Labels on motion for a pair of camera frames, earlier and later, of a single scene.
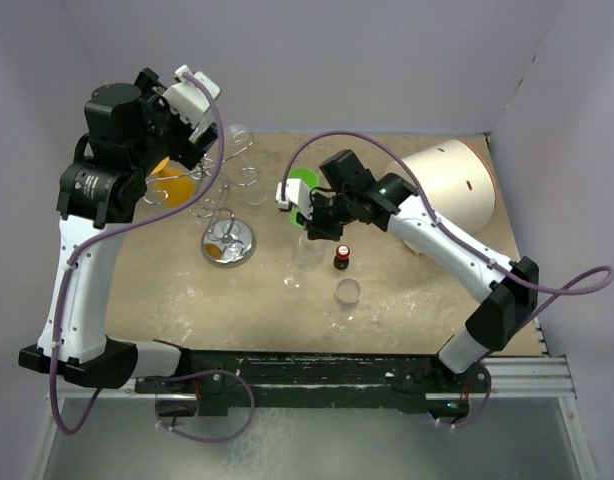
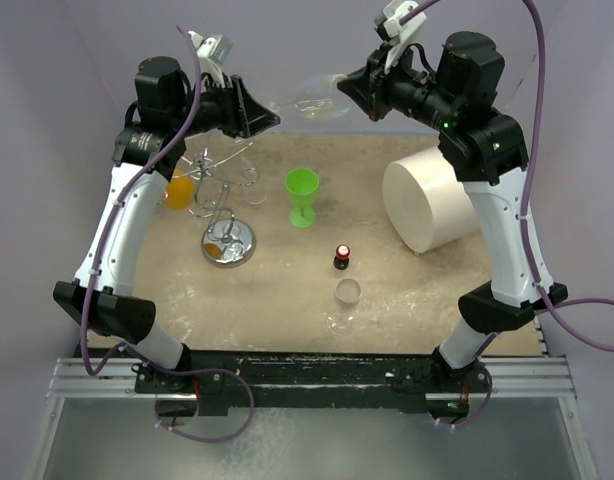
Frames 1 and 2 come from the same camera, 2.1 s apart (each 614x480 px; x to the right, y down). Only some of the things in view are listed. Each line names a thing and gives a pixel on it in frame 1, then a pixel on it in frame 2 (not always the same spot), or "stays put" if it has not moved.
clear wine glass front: (347, 293) stays put
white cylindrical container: (456, 177) stays put
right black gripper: (315, 225) to (371, 85)
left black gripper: (185, 151) to (241, 111)
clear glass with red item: (307, 255) to (318, 97)
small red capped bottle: (341, 261) stays put
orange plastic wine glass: (175, 187) stays put
